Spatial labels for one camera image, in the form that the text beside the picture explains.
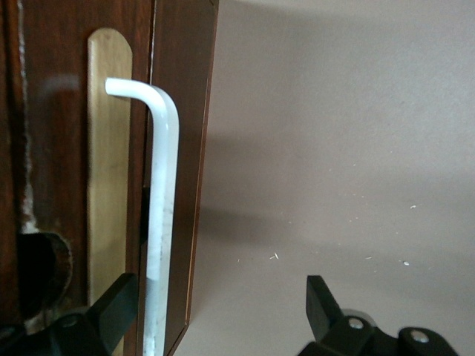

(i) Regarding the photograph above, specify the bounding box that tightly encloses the white metal drawer handle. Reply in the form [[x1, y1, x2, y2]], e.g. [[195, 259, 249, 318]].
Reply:
[[105, 76, 180, 356]]

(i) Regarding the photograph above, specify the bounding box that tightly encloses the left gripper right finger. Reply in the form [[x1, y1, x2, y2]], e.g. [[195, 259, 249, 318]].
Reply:
[[296, 274, 461, 356]]

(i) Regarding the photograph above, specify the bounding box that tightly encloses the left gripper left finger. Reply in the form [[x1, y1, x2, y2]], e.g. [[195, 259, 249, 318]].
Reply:
[[0, 273, 140, 356]]

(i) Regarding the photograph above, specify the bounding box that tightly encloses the light wooden handle backplate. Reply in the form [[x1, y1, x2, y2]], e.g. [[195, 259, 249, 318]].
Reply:
[[87, 27, 134, 356]]

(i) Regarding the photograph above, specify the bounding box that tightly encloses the dark red-brown wooden cabinet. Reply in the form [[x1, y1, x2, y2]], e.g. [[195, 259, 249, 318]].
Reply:
[[0, 0, 220, 356]]

